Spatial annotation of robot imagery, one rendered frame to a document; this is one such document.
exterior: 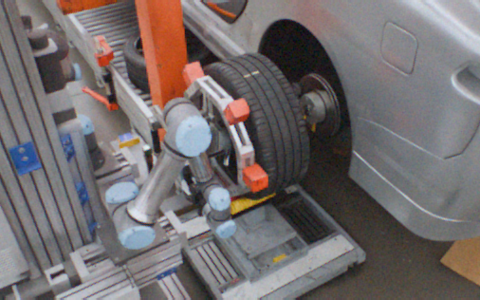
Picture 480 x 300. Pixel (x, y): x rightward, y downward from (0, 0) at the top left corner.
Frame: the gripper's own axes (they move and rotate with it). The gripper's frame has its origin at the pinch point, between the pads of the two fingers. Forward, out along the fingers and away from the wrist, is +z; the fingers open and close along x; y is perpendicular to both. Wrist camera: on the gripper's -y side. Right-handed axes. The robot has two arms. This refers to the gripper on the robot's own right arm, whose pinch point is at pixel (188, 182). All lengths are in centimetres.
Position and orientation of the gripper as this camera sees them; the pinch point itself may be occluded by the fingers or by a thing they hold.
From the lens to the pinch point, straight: 233.3
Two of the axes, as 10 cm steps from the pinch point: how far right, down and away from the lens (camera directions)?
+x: -8.5, 3.5, -4.0
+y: 0.0, -7.6, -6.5
